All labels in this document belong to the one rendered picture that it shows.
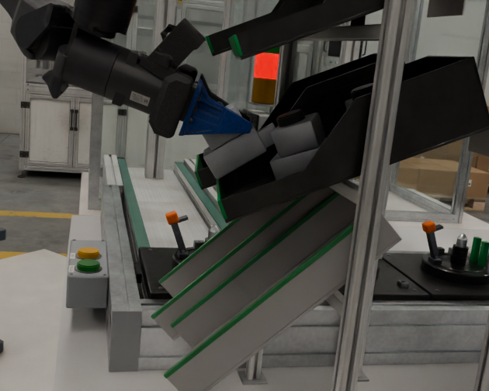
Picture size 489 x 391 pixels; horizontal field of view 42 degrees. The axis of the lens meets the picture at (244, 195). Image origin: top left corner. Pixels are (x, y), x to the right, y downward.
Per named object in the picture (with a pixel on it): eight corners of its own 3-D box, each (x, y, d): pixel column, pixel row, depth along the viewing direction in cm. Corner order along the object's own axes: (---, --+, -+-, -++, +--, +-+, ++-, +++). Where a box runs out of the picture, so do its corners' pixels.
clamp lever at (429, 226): (433, 261, 125) (425, 226, 123) (428, 257, 127) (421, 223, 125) (449, 254, 126) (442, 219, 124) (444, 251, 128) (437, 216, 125)
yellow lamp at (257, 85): (254, 102, 128) (256, 77, 127) (248, 100, 132) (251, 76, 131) (278, 105, 129) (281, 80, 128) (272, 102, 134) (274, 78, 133)
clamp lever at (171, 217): (178, 255, 113) (165, 216, 111) (177, 251, 115) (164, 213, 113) (198, 248, 114) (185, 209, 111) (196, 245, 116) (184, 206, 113)
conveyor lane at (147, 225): (146, 356, 104) (150, 299, 102) (122, 219, 184) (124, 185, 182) (311, 353, 111) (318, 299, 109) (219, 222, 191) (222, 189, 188)
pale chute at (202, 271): (173, 341, 82) (150, 316, 81) (178, 302, 95) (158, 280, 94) (347, 203, 79) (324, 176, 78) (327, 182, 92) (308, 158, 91)
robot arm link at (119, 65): (88, 109, 60) (109, 46, 59) (118, 91, 78) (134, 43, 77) (171, 141, 61) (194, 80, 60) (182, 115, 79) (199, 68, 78)
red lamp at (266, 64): (256, 77, 127) (259, 52, 126) (251, 76, 131) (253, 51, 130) (281, 79, 128) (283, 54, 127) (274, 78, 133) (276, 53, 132)
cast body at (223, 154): (216, 180, 70) (182, 125, 68) (216, 172, 74) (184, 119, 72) (283, 141, 69) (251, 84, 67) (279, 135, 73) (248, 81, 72)
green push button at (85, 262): (76, 277, 110) (76, 266, 110) (76, 269, 114) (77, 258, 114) (99, 277, 111) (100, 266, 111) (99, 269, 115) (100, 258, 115)
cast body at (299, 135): (277, 187, 69) (256, 126, 68) (286, 175, 73) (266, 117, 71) (352, 167, 66) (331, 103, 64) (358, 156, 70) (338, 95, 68)
